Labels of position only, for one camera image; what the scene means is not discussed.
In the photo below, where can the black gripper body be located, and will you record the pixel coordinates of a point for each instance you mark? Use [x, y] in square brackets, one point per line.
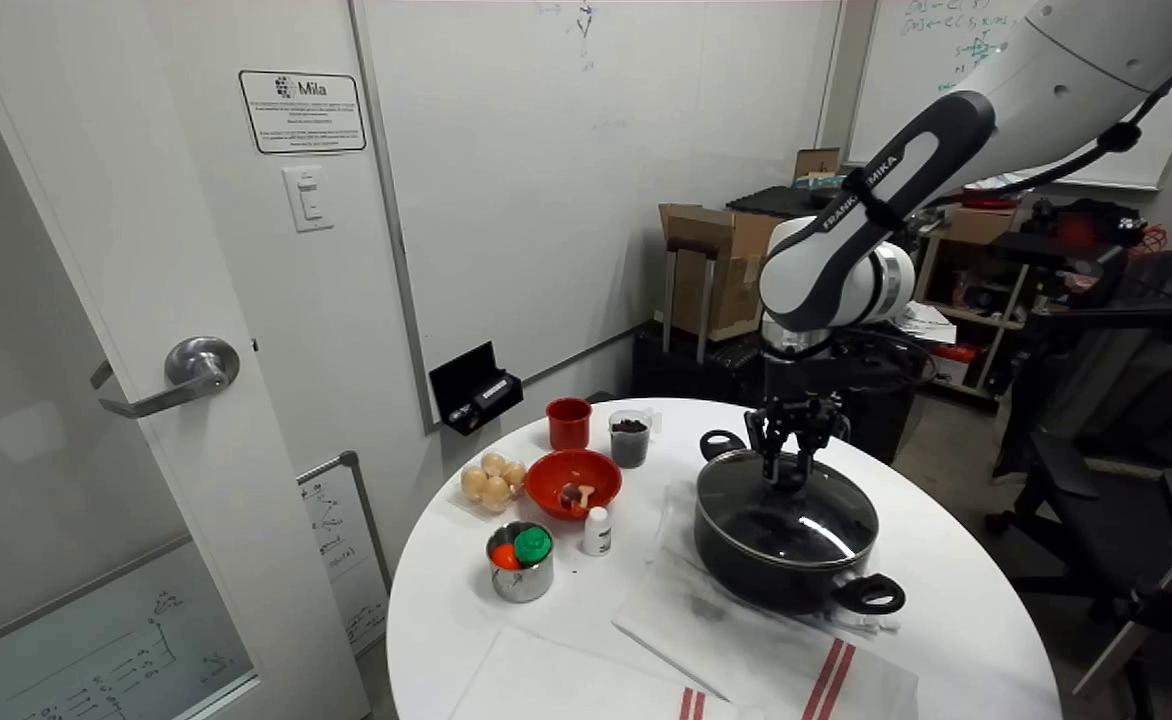
[798, 404]

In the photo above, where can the glass pot lid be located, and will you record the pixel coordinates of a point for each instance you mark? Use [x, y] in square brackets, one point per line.
[818, 520]

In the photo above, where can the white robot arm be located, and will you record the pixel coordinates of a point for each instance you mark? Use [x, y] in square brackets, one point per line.
[810, 261]

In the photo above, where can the black cooking pot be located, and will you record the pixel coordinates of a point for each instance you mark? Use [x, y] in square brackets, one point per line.
[789, 591]

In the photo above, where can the black cabinet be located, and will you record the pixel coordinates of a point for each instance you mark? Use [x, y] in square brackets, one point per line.
[877, 367]

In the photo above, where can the brown cardboard box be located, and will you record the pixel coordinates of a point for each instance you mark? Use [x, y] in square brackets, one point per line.
[712, 271]

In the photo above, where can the clear cup dark contents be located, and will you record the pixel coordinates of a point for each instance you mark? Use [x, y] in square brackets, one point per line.
[628, 436]

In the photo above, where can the wooden shelf with items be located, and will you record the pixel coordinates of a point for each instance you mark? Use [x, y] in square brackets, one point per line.
[986, 264]

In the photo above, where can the red cup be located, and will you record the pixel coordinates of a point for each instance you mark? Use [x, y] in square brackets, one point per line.
[571, 420]

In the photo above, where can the small white bottle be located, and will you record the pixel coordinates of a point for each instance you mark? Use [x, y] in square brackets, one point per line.
[598, 532]

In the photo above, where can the red bowl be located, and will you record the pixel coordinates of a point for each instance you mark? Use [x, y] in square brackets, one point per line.
[572, 483]

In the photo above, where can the metal can with toys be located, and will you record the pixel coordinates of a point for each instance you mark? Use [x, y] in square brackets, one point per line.
[522, 561]

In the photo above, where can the beige bread rolls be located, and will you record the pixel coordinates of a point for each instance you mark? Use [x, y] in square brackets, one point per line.
[493, 483]

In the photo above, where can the black marker tray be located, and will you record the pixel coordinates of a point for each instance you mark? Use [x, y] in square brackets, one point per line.
[474, 391]

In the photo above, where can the black office chair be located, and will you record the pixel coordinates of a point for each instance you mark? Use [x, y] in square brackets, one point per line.
[1095, 441]

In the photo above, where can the paper sheet on wall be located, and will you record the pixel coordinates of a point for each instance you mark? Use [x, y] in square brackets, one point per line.
[347, 537]

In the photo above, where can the white light switch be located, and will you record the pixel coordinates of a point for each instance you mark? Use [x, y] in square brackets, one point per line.
[306, 196]

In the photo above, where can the white wall sign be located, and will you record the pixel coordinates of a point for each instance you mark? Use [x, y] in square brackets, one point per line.
[300, 113]

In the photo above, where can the silver door handle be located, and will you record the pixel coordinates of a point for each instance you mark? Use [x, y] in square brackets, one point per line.
[194, 369]

